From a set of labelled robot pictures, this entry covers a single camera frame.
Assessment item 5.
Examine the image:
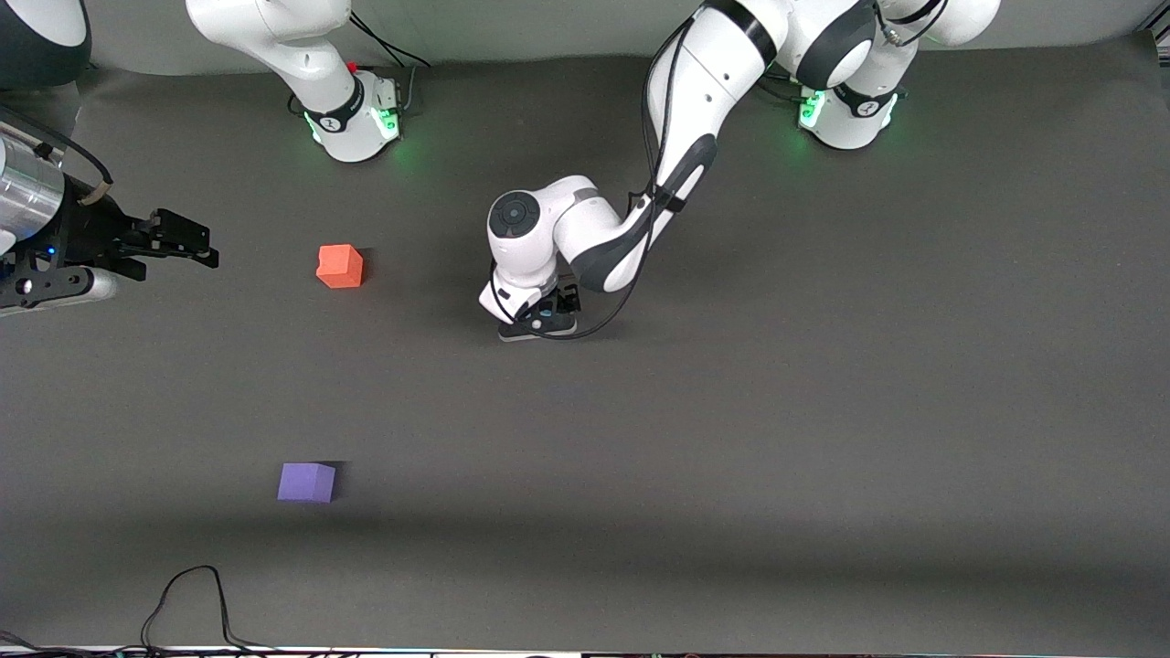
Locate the black cable on table edge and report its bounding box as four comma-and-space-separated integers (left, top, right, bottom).
0, 565, 303, 658

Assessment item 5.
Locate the black base cable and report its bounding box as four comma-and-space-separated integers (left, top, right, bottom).
760, 75, 813, 105
347, 9, 431, 70

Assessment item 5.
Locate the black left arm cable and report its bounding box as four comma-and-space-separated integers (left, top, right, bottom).
490, 14, 705, 342

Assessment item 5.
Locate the black left base cable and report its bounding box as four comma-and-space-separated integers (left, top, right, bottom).
760, 75, 813, 105

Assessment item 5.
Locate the orange foam block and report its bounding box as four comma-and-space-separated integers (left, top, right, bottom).
315, 244, 365, 290

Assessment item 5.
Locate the black right base cable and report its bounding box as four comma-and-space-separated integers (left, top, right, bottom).
347, 9, 431, 70

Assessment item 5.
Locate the dark grey table mat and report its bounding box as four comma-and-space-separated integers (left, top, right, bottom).
0, 32, 1170, 655

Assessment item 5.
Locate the purple foam block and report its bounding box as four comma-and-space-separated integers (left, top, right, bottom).
277, 462, 337, 504

